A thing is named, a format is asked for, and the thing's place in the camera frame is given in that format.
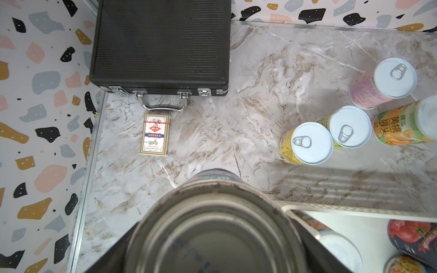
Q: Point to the green peach can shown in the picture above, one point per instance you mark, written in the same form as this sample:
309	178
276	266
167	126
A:
414	123

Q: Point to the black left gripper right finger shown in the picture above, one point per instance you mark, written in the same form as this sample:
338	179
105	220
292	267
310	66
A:
319	259

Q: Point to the light green small can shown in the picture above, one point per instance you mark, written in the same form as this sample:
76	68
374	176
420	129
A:
350	127

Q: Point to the pink small can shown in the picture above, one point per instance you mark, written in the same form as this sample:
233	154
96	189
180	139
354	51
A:
391	79

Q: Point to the playing card box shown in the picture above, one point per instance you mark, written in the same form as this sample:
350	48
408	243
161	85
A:
155	134

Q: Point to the yellow pineapple small can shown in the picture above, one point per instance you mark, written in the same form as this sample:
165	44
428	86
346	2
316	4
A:
308	144

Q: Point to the tall yellow orange can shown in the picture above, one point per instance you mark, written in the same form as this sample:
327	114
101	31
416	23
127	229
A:
340	246

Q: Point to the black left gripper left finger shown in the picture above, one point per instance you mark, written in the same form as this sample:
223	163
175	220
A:
114	259

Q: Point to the blue tin can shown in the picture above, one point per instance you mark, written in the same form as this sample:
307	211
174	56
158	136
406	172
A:
215	223
406	264

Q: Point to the dark tomato tin can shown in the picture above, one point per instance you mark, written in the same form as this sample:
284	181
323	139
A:
416	239

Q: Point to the black briefcase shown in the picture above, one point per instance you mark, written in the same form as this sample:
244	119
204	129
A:
179	48

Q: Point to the white plastic basket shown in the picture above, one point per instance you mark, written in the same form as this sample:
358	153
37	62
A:
367	228

